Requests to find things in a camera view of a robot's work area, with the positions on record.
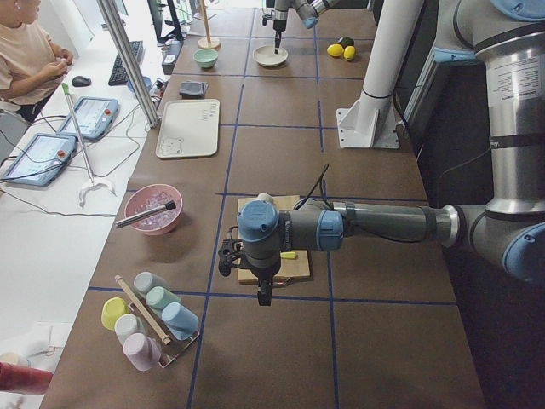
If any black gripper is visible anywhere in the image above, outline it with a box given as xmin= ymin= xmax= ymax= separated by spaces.
xmin=246 ymin=253 xmax=281 ymax=306
xmin=272 ymin=9 xmax=286 ymax=55

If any white round plate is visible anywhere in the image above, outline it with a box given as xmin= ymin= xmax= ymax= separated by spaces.
xmin=252 ymin=45 xmax=289 ymax=67

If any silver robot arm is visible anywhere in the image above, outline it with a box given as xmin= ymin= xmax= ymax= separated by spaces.
xmin=261 ymin=1 xmax=385 ymax=56
xmin=219 ymin=1 xmax=544 ymax=306

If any white bun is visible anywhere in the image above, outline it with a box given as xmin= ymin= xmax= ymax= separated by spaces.
xmin=256 ymin=193 xmax=274 ymax=205

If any cream bear tray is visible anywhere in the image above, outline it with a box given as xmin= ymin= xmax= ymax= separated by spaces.
xmin=155 ymin=99 xmax=221 ymax=159

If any bamboo cutting board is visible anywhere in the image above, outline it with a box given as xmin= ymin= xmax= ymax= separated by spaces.
xmin=237 ymin=195 xmax=311 ymax=285

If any yellow plastic knife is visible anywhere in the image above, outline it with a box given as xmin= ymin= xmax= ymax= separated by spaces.
xmin=280 ymin=251 xmax=298 ymax=260

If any yellow lemon left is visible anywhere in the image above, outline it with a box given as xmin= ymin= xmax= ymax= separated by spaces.
xmin=327 ymin=43 xmax=344 ymax=58

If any yellow lemon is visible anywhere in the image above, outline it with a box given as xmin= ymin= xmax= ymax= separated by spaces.
xmin=343 ymin=45 xmax=356 ymax=61
xmin=327 ymin=43 xmax=344 ymax=58

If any green avocado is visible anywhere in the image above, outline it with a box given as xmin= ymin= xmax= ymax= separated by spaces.
xmin=337 ymin=37 xmax=354 ymax=48

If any wooden mug stand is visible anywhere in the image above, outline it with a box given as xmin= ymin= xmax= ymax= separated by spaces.
xmin=195 ymin=0 xmax=221 ymax=49

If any yellow lemon right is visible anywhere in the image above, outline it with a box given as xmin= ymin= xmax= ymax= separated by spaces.
xmin=343 ymin=45 xmax=356 ymax=61

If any mint green bowl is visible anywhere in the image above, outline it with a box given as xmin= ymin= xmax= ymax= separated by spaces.
xmin=193 ymin=49 xmax=219 ymax=69

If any light blue cup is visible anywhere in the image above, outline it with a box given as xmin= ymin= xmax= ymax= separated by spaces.
xmin=161 ymin=302 xmax=199 ymax=340

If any folded grey cloth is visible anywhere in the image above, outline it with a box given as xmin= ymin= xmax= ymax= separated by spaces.
xmin=179 ymin=81 xmax=209 ymax=99

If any black box white label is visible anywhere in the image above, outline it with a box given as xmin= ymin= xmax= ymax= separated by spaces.
xmin=161 ymin=41 xmax=183 ymax=75

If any mint green cup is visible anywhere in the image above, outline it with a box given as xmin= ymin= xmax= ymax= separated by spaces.
xmin=146 ymin=286 xmax=181 ymax=318

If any pale grey cup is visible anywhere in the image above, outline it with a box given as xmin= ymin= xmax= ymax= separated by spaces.
xmin=133 ymin=271 xmax=169 ymax=296

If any pink cup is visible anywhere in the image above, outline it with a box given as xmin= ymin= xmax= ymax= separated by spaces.
xmin=123 ymin=333 xmax=161 ymax=372

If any blue bowl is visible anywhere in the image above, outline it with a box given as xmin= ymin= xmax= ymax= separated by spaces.
xmin=126 ymin=75 xmax=152 ymax=95

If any grey white cup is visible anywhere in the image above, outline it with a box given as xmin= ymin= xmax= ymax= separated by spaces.
xmin=114 ymin=314 xmax=147 ymax=345

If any pink bowl with ice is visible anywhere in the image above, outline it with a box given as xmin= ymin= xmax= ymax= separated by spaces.
xmin=123 ymin=184 xmax=183 ymax=235

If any yellow cup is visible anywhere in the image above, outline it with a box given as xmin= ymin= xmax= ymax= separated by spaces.
xmin=100 ymin=297 xmax=129 ymax=331

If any black keyboard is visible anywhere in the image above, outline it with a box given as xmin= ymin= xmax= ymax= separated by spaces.
xmin=107 ymin=40 xmax=145 ymax=87

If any teach pendant far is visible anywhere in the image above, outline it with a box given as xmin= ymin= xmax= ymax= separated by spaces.
xmin=72 ymin=96 xmax=119 ymax=141

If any teach pendant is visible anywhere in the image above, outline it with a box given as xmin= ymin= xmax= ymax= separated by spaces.
xmin=72 ymin=96 xmax=119 ymax=141
xmin=1 ymin=133 xmax=77 ymax=187

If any computer mouse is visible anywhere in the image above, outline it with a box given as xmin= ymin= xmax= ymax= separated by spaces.
xmin=72 ymin=76 xmax=92 ymax=88

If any seated person beige shirt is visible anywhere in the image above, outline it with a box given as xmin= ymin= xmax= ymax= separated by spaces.
xmin=1 ymin=1 xmax=73 ymax=122

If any red bottle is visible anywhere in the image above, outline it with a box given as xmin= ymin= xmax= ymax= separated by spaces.
xmin=1 ymin=362 xmax=54 ymax=395

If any teach pendant near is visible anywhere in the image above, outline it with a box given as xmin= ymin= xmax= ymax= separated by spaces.
xmin=1 ymin=133 xmax=77 ymax=187

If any metal cutting board handle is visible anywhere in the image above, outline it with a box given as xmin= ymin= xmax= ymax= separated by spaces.
xmin=271 ymin=277 xmax=294 ymax=288

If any white wire cup rack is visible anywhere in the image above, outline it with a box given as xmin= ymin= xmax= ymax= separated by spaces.
xmin=115 ymin=275 xmax=200 ymax=368

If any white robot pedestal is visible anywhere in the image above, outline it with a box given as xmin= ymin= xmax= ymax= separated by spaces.
xmin=336 ymin=0 xmax=424 ymax=149

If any aluminium frame post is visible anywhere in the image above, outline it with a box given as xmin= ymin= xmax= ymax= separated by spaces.
xmin=97 ymin=0 xmax=159 ymax=129

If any metal rod green handle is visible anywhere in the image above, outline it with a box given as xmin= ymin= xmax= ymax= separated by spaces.
xmin=61 ymin=83 xmax=116 ymax=208

